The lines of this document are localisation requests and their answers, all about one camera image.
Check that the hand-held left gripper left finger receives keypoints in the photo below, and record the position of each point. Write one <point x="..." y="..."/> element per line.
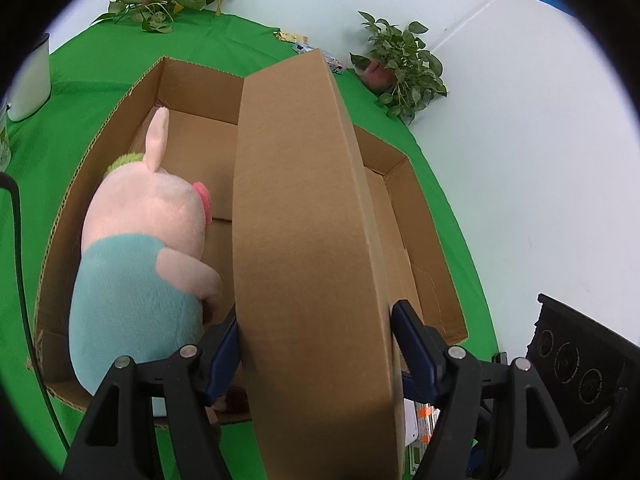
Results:
<point x="227" y="345"/>

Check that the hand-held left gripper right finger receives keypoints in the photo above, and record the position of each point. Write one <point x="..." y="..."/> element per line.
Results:
<point x="410" y="330"/>

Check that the white and green medicine box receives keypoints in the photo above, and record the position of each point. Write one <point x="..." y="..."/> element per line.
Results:
<point x="417" y="430"/>

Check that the brown cardboard box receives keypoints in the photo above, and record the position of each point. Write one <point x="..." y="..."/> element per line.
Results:
<point x="300" y="260"/>

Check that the large cardboard box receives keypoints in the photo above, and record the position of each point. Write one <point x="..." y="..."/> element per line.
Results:
<point x="200" y="95"/>

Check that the pink plush pig toy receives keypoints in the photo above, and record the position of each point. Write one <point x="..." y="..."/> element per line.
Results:
<point x="135" y="285"/>

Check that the potted plant with pink pot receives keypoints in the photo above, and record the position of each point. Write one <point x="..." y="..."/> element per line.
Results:
<point x="405" y="60"/>

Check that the small colourful packet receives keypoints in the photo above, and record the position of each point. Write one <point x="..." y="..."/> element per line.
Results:
<point x="332" y="62"/>

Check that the small blue white packet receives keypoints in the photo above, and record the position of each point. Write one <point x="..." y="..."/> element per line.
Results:
<point x="303" y="49"/>

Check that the green cloth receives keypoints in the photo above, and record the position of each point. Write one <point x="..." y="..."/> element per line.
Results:
<point x="75" y="85"/>

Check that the yellow snack packet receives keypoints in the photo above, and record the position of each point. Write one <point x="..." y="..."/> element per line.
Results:
<point x="291" y="36"/>

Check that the white pot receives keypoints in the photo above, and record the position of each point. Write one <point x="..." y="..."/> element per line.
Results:
<point x="30" y="85"/>

